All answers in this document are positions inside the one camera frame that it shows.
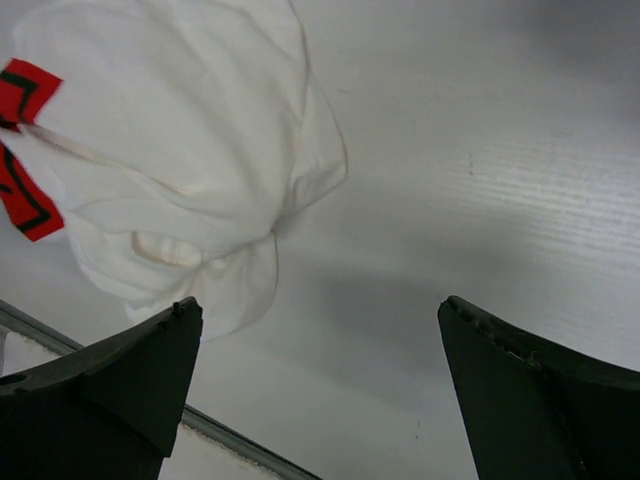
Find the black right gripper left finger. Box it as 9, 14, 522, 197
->
1, 297, 203, 479

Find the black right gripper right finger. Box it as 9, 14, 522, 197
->
437, 296, 639, 479

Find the white t shirt red print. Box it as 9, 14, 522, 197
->
3, 1, 347, 339

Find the aluminium table edge rail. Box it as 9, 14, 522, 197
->
1, 301, 321, 480

